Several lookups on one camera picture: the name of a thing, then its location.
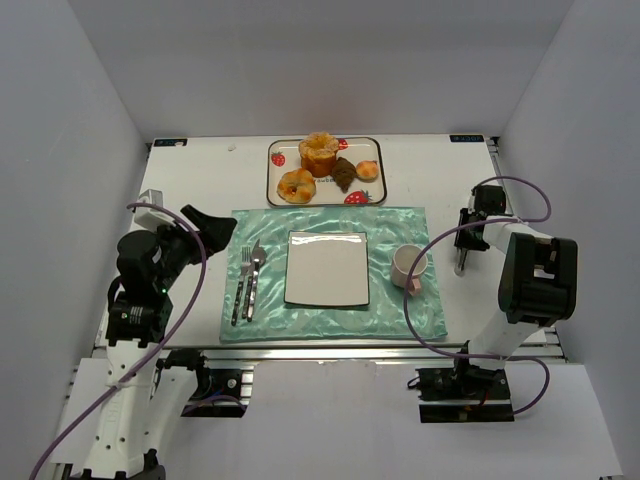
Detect silver table knife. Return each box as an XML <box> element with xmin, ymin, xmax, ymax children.
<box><xmin>242</xmin><ymin>240</ymin><xmax>267</xmax><ymax>322</ymax></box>

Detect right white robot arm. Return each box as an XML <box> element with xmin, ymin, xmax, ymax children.
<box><xmin>454</xmin><ymin>184</ymin><xmax>578</xmax><ymax>380</ymax></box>

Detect green satin placemat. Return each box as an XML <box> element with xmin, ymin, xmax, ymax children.
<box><xmin>219</xmin><ymin>207</ymin><xmax>447</xmax><ymax>344</ymax></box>

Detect tall orange muffin bread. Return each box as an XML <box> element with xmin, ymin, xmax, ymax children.
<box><xmin>298</xmin><ymin>132</ymin><xmax>339</xmax><ymax>178</ymax></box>

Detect small round bread roll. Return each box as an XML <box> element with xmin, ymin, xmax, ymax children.
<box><xmin>356</xmin><ymin>161</ymin><xmax>380</xmax><ymax>182</ymax></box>

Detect brown chocolate croissant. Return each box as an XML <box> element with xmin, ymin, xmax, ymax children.
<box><xmin>331</xmin><ymin>157</ymin><xmax>357</xmax><ymax>193</ymax></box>

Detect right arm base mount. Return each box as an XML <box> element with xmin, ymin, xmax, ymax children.
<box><xmin>407</xmin><ymin>368</ymin><xmax>515</xmax><ymax>424</ymax></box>

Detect strawberry pattern tray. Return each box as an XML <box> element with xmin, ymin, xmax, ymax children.
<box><xmin>266</xmin><ymin>137</ymin><xmax>388</xmax><ymax>207</ymax></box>

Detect pink ceramic mug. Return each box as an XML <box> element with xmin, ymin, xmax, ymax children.
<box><xmin>390</xmin><ymin>244</ymin><xmax>429</xmax><ymax>296</ymax></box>

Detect metal serving tongs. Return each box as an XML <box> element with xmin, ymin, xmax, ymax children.
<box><xmin>454</xmin><ymin>248</ymin><xmax>469</xmax><ymax>277</ymax></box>

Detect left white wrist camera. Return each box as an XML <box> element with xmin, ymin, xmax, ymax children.
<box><xmin>133</xmin><ymin>189</ymin><xmax>166</xmax><ymax>232</ymax></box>

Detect silver fork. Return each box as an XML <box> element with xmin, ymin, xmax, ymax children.
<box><xmin>231</xmin><ymin>246</ymin><xmax>251</xmax><ymax>326</ymax></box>

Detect aluminium table frame rail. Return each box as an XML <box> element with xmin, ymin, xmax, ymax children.
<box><xmin>204</xmin><ymin>346</ymin><xmax>447</xmax><ymax>361</ymax></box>

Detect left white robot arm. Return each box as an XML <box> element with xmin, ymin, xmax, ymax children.
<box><xmin>80</xmin><ymin>204</ymin><xmax>237</xmax><ymax>479</ymax></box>

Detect white square plate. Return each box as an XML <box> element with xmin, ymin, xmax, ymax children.
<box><xmin>284</xmin><ymin>231</ymin><xmax>370</xmax><ymax>308</ymax></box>

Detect purple cable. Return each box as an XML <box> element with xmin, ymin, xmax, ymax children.
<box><xmin>403</xmin><ymin>175</ymin><xmax>554</xmax><ymax>419</ymax></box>
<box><xmin>27</xmin><ymin>201</ymin><xmax>209</xmax><ymax>480</ymax></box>

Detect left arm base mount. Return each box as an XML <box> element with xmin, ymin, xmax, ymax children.
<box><xmin>156</xmin><ymin>349</ymin><xmax>247</xmax><ymax>418</ymax></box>

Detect round glazed bun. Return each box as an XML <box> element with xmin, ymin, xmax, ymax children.
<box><xmin>277</xmin><ymin>168</ymin><xmax>316</xmax><ymax>204</ymax></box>

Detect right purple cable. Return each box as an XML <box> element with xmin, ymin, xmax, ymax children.
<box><xmin>403</xmin><ymin>175</ymin><xmax>554</xmax><ymax>419</ymax></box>

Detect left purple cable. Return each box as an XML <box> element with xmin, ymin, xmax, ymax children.
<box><xmin>27</xmin><ymin>201</ymin><xmax>209</xmax><ymax>480</ymax></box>

